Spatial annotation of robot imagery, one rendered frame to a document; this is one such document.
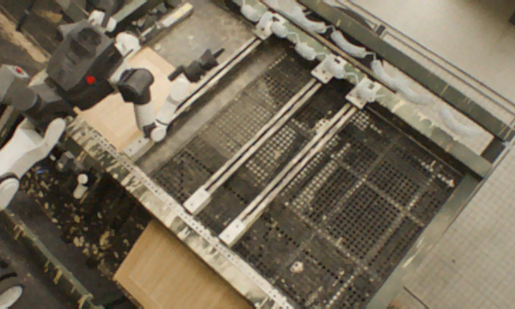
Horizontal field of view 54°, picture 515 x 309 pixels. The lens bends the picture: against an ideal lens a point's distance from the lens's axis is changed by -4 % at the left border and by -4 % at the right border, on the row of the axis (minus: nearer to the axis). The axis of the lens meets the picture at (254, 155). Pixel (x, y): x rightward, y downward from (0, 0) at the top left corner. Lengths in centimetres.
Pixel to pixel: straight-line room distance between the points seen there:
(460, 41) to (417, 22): 64
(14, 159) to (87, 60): 55
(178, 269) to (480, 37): 550
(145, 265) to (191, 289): 30
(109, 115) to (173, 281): 95
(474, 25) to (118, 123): 548
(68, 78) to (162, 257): 109
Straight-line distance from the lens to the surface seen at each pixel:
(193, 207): 253
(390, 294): 251
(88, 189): 278
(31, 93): 231
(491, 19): 742
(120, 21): 325
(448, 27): 743
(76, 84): 231
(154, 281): 291
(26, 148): 247
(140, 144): 271
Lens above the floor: 180
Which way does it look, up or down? 11 degrees down
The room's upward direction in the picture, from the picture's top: 35 degrees clockwise
